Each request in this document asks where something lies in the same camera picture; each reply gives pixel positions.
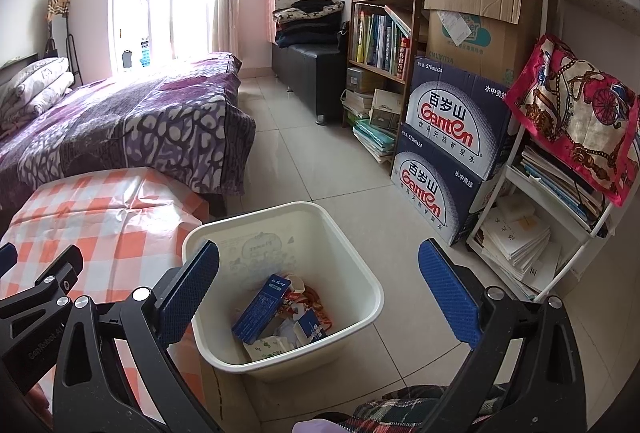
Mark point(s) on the black coat stand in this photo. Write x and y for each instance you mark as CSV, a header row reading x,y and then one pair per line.
x,y
72,53

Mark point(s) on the pink printed scarf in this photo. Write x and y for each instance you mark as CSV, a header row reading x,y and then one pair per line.
x,y
575,113

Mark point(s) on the orange checked tablecloth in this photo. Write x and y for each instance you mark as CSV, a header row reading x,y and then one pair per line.
x,y
100,223

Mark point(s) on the white plastic bin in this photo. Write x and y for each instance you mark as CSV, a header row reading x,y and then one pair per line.
x,y
325,253

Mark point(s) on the crushed red noodle cup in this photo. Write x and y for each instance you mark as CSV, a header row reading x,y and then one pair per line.
x,y
312,298

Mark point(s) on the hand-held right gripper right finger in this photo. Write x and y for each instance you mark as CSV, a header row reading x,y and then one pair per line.
x,y
450,298

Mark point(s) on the stack of folded clothes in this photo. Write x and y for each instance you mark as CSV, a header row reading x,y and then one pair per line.
x,y
305,25

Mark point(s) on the stack of thin books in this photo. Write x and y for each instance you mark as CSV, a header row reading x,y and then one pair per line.
x,y
555,178

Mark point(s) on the stack of books and boxes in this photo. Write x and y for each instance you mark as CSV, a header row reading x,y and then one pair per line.
x,y
375,138

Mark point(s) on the row of colourful books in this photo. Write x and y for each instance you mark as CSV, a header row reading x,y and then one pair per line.
x,y
380,43

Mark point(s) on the black bag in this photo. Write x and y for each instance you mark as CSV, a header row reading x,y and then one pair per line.
x,y
345,37

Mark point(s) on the plaid trousers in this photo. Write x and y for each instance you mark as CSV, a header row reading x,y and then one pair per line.
x,y
400,413

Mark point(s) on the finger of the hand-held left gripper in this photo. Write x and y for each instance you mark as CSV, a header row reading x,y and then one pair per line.
x,y
7,259
47,288

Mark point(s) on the brown cardboard box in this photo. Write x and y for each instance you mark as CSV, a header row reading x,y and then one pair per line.
x,y
480,48

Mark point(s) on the stack of white papers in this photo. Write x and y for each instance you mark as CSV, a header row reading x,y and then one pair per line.
x,y
520,248

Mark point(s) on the long blue carton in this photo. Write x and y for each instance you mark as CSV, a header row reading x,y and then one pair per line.
x,y
260,313

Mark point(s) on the plaid scarf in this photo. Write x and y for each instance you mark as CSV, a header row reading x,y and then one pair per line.
x,y
57,5

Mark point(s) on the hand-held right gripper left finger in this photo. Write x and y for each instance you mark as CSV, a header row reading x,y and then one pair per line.
x,y
187,293

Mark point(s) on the blue water carton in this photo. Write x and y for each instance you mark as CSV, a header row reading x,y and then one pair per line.
x,y
425,193
450,113

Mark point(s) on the folded floral quilt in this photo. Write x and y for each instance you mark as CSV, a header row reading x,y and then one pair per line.
x,y
35,83

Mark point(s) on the black bench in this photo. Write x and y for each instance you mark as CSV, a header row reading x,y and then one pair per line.
x,y
310,73

